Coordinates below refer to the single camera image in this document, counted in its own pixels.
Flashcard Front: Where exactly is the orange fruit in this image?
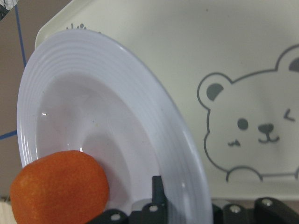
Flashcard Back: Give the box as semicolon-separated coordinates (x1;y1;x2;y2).
10;150;109;224

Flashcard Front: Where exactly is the cream bear tray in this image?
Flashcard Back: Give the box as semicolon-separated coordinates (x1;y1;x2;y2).
35;0;299;200

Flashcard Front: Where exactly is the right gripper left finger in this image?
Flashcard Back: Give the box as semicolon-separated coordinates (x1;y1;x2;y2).
89;176;168;224

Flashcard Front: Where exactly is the white round plate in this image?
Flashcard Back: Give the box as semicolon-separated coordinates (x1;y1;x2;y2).
17;29;213;224

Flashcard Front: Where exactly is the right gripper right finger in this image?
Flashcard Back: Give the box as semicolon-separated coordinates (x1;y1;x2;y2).
212;197;299;224

